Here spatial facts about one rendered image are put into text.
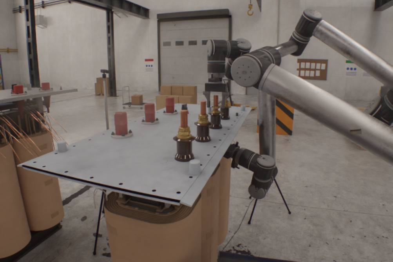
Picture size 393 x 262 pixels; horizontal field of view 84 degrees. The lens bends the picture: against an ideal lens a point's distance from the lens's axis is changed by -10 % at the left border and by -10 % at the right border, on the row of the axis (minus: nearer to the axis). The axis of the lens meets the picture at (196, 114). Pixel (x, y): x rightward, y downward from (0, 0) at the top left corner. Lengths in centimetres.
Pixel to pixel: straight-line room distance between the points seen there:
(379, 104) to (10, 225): 304
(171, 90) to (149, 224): 729
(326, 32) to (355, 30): 1327
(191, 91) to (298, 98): 701
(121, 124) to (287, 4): 561
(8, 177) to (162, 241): 156
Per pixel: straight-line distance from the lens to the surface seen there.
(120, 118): 136
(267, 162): 139
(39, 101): 264
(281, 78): 109
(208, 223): 170
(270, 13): 643
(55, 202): 278
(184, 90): 805
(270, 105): 140
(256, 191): 150
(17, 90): 232
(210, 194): 159
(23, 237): 267
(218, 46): 144
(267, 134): 146
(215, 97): 148
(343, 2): 1533
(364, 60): 196
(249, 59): 109
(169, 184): 83
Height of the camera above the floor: 175
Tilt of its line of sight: 12 degrees down
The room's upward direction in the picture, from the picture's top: straight up
